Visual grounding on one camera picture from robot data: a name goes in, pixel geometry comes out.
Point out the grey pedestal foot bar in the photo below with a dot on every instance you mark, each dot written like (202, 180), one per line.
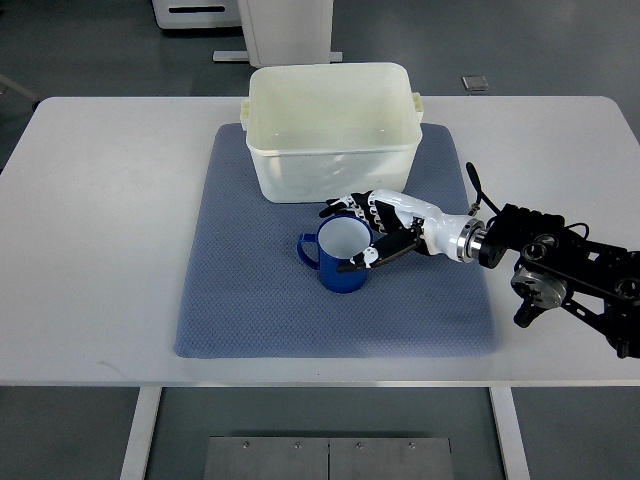
(226, 56)

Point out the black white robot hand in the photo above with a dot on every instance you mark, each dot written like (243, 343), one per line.
(405, 224)

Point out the blue enamel mug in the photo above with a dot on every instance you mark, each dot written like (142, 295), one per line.
(337, 240)

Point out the white pedestal column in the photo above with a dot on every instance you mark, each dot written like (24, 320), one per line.
(287, 32)

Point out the white plastic box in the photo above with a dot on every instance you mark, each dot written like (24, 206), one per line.
(322, 131)

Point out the white cabinet with slot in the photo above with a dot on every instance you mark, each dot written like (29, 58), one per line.
(194, 14)

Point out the white table right leg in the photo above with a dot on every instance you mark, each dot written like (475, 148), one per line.
(509, 435)

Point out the small grey floor plate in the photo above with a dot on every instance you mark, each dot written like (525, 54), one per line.
(475, 83)

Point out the white table leg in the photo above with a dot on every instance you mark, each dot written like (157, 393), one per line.
(509, 435)
(141, 434)

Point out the white table left leg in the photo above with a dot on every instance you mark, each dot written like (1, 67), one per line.
(141, 434)

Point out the blue textured mat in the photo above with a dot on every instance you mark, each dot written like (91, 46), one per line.
(247, 294)

